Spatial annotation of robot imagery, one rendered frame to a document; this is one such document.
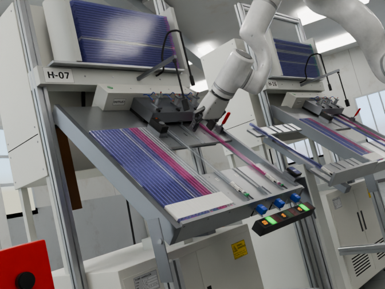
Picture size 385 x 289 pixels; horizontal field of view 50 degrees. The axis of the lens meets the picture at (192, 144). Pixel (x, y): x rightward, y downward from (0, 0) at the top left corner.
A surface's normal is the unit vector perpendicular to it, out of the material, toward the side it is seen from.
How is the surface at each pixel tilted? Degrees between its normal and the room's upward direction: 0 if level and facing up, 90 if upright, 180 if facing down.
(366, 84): 90
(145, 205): 90
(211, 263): 90
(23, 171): 90
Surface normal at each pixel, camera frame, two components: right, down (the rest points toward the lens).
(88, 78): 0.68, -0.25
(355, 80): -0.31, -0.04
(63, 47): -0.69, 0.08
